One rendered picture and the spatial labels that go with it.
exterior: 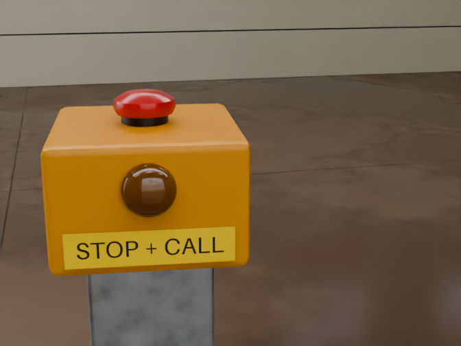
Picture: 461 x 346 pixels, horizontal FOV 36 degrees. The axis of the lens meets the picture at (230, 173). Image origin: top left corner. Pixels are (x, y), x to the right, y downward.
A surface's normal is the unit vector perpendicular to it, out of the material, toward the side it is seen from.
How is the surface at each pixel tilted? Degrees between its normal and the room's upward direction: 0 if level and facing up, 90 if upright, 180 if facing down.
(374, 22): 90
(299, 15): 90
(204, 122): 0
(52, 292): 0
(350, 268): 0
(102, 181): 90
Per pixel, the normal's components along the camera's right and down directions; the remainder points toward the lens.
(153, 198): 0.21, 0.35
